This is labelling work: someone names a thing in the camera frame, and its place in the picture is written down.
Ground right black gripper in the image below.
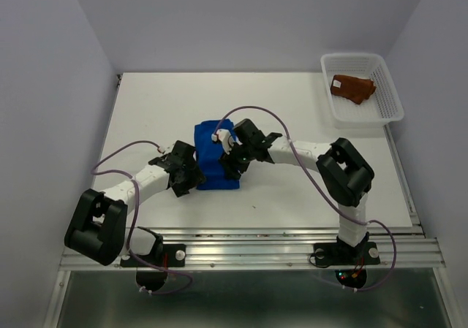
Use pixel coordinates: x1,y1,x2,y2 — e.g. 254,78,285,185
217,139,254,180

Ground blue towel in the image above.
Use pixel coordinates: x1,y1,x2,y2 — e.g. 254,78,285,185
194,120,240,191

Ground brown towel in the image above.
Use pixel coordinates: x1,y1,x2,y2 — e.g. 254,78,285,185
330,75,377,105

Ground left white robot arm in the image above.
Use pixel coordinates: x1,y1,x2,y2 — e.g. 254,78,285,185
64,140,205,265

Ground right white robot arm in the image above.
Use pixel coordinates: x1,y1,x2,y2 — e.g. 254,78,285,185
211,119,374,262

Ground white plastic basket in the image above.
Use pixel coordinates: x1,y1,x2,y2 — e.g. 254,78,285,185
320,53,404,128

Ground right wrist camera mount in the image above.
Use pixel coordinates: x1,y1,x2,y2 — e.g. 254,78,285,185
211,129,239,155

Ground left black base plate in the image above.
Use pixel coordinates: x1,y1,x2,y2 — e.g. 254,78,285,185
119,243,186,268

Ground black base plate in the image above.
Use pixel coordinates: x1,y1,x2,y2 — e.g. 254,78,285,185
119,243,186,268
309,238,380,268

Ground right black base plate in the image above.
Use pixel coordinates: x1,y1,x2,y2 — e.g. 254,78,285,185
309,238,380,268

